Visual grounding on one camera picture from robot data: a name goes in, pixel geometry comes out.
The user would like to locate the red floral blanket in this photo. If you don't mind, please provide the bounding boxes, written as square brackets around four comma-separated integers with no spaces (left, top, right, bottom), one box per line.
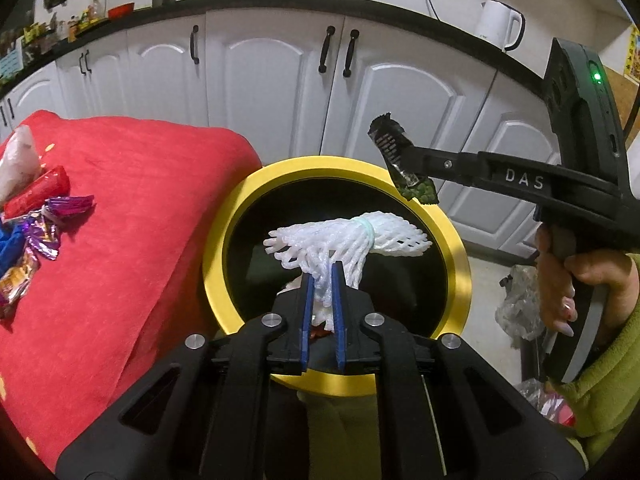
[0,110,263,461]

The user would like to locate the person's right hand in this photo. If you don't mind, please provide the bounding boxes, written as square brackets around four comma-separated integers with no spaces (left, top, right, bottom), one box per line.
[536,225,640,337]

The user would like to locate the white electric kettle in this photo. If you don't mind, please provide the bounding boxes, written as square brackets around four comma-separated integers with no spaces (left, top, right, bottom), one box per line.
[475,0,526,53]

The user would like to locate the clear plastic bag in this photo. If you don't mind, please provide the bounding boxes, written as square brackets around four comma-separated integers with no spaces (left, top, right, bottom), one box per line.
[495,265,546,351]

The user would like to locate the dark snack wrapper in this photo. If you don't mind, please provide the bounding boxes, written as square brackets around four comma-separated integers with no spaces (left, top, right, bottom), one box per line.
[368,112,440,206]

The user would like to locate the row of condiment bottles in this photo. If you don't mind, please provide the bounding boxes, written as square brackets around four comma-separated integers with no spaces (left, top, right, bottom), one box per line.
[67,2,108,36]

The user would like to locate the yellow wall poster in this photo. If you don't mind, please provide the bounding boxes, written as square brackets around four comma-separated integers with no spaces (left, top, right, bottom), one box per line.
[627,25,640,86]

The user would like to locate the person's right forearm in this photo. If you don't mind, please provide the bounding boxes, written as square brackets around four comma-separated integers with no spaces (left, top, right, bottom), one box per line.
[550,255,640,466]

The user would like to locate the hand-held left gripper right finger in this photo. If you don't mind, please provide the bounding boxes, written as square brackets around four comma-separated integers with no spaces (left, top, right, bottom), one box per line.
[330,262,586,480]

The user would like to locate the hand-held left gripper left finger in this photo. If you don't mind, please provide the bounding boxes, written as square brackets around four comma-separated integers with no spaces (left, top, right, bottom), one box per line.
[55,272,316,480]

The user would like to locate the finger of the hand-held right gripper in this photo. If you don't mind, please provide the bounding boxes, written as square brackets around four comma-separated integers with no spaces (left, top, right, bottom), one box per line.
[399,144,482,187]

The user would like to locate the yellow trash bin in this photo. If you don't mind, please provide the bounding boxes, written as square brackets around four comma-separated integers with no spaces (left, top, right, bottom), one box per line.
[202,156,472,397]

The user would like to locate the white plastic bag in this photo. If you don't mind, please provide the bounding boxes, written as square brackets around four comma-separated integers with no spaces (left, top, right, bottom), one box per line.
[0,127,41,203]

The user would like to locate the white kitchen cabinets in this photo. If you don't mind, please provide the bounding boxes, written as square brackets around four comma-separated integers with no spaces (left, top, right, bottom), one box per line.
[0,7,561,261]

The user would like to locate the person's green pants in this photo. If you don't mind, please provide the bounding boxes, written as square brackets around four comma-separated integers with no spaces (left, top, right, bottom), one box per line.
[300,390,388,480]

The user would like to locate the red cylindrical wrapper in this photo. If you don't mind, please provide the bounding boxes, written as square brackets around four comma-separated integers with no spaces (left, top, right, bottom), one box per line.
[2,166,68,218]

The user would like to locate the purple foil candy wrapper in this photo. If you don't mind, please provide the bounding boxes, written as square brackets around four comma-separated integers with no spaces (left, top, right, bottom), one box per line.
[25,195,96,261]

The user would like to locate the silver foil bag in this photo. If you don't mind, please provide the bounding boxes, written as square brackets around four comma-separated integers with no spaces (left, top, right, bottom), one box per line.
[515,379,576,428]

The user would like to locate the white foam fruit net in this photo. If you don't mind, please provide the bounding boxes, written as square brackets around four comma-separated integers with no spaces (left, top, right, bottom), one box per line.
[263,211,433,333]

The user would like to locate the blue wrapper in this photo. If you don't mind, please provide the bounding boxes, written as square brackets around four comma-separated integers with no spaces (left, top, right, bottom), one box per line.
[0,222,28,281]

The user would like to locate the black kitchen countertop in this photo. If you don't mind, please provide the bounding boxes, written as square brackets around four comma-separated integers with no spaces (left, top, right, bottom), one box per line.
[0,0,551,96]

